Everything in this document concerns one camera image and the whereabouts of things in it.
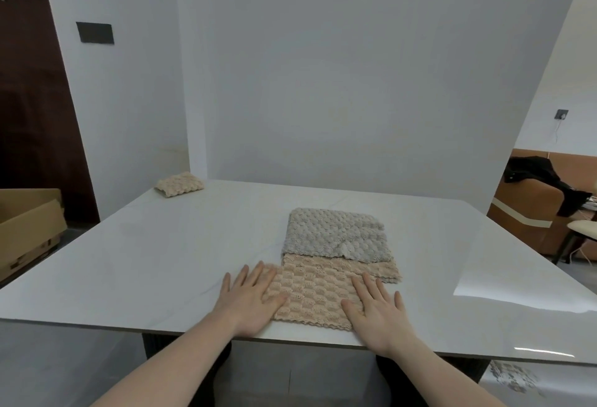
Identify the person's left hand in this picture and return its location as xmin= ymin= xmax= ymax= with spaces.
xmin=211 ymin=261 xmax=290 ymax=336

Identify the person's right hand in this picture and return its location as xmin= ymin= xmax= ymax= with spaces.
xmin=342 ymin=272 xmax=417 ymax=357

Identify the beige textured cloth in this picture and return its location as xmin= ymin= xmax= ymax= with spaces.
xmin=262 ymin=253 xmax=403 ymax=332

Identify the person's right forearm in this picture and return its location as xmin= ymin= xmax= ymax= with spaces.
xmin=372 ymin=332 xmax=507 ymax=407

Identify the person's left forearm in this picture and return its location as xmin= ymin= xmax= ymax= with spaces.
xmin=91 ymin=313 xmax=253 ymax=407

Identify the grey textured cloth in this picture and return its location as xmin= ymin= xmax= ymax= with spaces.
xmin=281 ymin=207 xmax=395 ymax=266

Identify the small folded beige cloth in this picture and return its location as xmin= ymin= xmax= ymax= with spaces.
xmin=154 ymin=171 xmax=206 ymax=199

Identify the brown sofa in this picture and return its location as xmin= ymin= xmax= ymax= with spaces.
xmin=487 ymin=149 xmax=597 ymax=256

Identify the black garment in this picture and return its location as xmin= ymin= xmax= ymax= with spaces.
xmin=503 ymin=155 xmax=594 ymax=217

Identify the cream chair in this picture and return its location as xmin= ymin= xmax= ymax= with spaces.
xmin=554 ymin=219 xmax=597 ymax=266

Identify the cardboard box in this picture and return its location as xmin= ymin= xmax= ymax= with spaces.
xmin=0 ymin=188 xmax=66 ymax=282

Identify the dark brown door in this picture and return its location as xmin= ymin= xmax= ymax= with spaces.
xmin=0 ymin=0 xmax=101 ymax=226

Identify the wall socket with cable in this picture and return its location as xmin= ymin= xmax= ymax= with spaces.
xmin=553 ymin=109 xmax=570 ymax=144

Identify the black wall switch plate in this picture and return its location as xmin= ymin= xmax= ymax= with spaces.
xmin=76 ymin=22 xmax=114 ymax=45

